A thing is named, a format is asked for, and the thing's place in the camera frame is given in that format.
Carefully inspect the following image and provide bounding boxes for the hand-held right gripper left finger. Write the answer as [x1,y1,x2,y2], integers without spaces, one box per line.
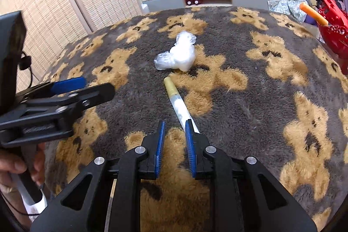
[30,120,166,232]

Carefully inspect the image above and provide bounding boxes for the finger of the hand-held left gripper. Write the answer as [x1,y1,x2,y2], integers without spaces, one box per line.
[24,82,115,124]
[16,77,87,105]

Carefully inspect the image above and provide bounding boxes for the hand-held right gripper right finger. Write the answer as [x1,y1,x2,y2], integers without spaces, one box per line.
[185,119,318,232]

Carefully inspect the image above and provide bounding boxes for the white tube with yellow cap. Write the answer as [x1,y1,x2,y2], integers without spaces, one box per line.
[164,77,202,136]

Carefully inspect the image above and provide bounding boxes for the person's left forearm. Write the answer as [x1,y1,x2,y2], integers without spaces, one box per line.
[0,176,30,224]

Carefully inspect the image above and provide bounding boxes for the person's left hand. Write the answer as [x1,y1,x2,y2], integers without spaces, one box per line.
[0,142,46,189]

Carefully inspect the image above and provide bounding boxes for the bear print blanket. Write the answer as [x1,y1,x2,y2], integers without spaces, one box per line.
[45,5,348,232]

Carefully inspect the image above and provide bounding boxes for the clear plastic bag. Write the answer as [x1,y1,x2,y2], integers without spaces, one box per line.
[154,32,197,72]

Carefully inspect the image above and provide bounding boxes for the camouflage cloth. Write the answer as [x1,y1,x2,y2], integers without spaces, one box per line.
[268,0,309,22]

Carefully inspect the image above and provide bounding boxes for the orange stick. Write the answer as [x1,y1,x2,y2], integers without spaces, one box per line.
[299,2,329,26]

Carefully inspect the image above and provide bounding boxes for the black cable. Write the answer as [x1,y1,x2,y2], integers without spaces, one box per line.
[19,51,34,91]

